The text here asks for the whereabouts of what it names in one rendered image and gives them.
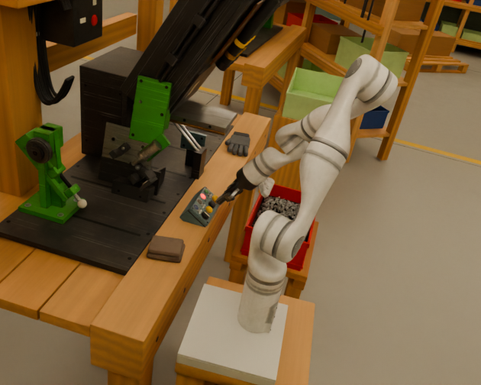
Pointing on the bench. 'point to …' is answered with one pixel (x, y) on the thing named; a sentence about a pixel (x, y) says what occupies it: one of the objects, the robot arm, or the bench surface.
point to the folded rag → (166, 248)
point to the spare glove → (242, 141)
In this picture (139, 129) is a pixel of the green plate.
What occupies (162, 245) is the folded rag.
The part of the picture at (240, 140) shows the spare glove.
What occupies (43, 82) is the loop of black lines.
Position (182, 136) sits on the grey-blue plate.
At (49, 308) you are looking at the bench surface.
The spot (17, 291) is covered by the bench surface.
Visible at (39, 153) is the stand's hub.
